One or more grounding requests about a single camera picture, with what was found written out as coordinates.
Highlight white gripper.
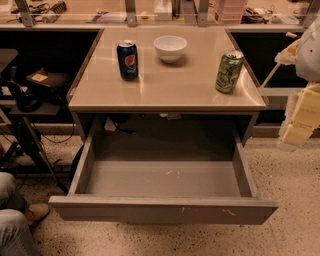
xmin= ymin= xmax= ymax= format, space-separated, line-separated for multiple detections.
xmin=274 ymin=40 xmax=320 ymax=151

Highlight green soda can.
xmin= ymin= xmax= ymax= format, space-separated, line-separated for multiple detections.
xmin=216 ymin=50 xmax=244 ymax=94

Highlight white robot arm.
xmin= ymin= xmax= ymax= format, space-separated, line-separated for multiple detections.
xmin=275 ymin=16 xmax=320 ymax=152

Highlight open grey top drawer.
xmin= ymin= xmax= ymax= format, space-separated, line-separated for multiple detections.
xmin=49 ymin=116 xmax=278 ymax=225

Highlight grey cabinet with tan top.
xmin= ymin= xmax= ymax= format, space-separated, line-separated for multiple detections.
xmin=69 ymin=25 xmax=266 ymax=138

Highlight blue Pepsi can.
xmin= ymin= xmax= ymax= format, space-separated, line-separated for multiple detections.
xmin=117 ymin=40 xmax=138 ymax=80

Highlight white stick with cork tip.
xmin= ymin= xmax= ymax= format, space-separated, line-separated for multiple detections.
xmin=260 ymin=32 xmax=300 ymax=88

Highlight pink stacked box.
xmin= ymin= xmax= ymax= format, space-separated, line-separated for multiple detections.
xmin=214 ymin=0 xmax=248 ymax=24

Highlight white ceramic bowl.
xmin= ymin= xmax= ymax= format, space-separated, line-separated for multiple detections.
xmin=153 ymin=35 xmax=188 ymax=63

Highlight black bag with note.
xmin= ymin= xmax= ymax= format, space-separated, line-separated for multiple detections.
xmin=25 ymin=68 xmax=71 ymax=96

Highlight tan shoe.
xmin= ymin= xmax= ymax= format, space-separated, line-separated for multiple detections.
xmin=24 ymin=203 xmax=50 ymax=225

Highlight black side stand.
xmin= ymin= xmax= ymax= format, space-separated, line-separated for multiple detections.
xmin=1 ymin=66 xmax=68 ymax=194

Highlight person's legs in jeans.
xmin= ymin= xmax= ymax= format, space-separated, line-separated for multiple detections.
xmin=0 ymin=172 xmax=41 ymax=256

